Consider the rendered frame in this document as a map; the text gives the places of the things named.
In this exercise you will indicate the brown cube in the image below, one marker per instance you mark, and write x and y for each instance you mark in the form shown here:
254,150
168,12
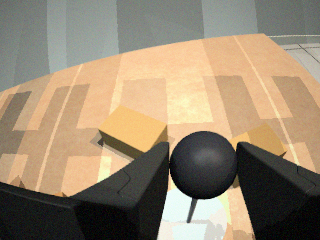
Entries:
60,194

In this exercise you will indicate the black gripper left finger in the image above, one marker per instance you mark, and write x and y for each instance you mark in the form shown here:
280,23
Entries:
128,205

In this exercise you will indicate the glass french press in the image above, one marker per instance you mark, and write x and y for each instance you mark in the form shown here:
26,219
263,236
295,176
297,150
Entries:
203,165

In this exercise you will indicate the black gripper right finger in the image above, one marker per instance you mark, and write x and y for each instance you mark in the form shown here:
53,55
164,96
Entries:
282,198

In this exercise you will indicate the tan box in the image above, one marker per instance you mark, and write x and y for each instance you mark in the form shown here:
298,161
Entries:
131,132
263,137

